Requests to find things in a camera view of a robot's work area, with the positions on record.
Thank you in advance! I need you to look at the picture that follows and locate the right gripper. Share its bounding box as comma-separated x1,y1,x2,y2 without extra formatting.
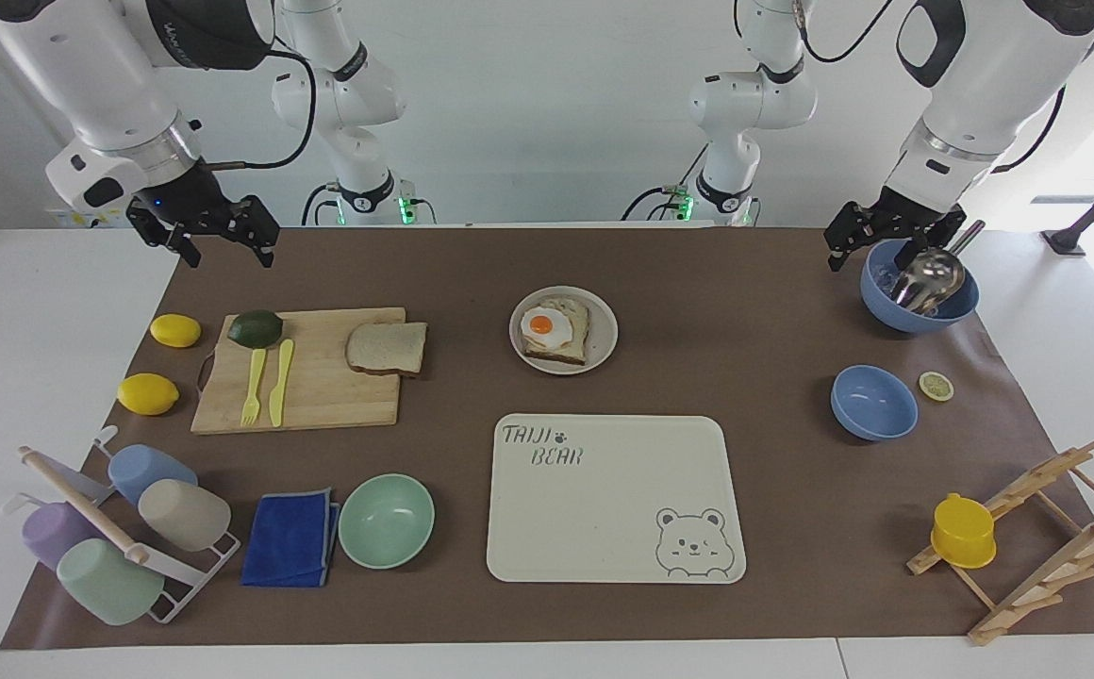
125,158,282,269

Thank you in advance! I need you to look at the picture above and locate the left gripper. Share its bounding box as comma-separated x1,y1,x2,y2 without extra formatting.
822,185,970,275

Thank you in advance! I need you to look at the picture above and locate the round cream plate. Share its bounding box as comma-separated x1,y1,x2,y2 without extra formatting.
508,286,620,376

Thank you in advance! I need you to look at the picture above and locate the metal ladle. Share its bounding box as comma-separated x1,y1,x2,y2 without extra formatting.
889,220,987,317

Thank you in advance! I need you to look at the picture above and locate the large blue bowl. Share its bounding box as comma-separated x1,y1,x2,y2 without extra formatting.
859,238,981,335

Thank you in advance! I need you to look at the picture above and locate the green avocado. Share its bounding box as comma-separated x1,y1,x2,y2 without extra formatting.
227,309,284,349

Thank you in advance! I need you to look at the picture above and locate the yellow lemon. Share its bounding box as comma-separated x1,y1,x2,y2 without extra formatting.
150,313,202,349
117,373,180,417

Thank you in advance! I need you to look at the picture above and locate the yellow-green plastic fork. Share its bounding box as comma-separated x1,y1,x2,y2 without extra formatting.
240,348,267,428

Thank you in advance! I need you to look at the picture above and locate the small blue bowl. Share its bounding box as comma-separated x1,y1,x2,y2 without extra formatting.
830,364,920,442

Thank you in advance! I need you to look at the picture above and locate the yellow-green plastic knife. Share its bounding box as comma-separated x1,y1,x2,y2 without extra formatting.
269,339,295,428

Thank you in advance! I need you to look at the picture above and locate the wooden cutting board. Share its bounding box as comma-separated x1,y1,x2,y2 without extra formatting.
191,307,407,436

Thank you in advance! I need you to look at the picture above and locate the bread slice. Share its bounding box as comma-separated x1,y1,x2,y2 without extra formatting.
345,322,429,378

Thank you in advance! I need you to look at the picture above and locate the blue cup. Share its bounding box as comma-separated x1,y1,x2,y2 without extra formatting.
108,443,199,508

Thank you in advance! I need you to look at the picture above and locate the beige cup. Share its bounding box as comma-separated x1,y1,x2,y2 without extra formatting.
138,478,233,554

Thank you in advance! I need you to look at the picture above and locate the yellow cup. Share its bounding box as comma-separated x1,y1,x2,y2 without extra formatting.
930,492,998,571

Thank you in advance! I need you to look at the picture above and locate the white cup rack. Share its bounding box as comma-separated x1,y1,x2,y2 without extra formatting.
0,425,242,626

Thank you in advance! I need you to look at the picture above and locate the folded blue cloth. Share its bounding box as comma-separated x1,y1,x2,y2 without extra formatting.
240,487,341,589

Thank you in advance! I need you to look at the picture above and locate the toast slice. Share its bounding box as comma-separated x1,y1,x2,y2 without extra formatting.
519,296,592,367

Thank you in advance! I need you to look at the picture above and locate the mint green bowl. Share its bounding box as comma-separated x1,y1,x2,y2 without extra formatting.
338,472,436,571

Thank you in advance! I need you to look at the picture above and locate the purple cup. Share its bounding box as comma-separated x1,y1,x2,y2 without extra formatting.
21,501,107,571

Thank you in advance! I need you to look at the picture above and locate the wooden dish rack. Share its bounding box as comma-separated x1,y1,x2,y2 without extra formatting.
905,430,1094,648

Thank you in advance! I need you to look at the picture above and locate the fried egg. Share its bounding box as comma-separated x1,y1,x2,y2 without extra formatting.
521,306,574,351

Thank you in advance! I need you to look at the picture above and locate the mint green cup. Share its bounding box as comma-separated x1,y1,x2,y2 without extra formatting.
56,538,166,627

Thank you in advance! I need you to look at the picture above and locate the cream tray with bear print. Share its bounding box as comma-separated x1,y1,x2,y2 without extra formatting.
486,413,748,586

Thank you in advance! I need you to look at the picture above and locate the black cable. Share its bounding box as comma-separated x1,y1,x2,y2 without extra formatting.
300,182,340,227
988,85,1069,175
200,47,319,172
797,0,897,65
620,141,710,224

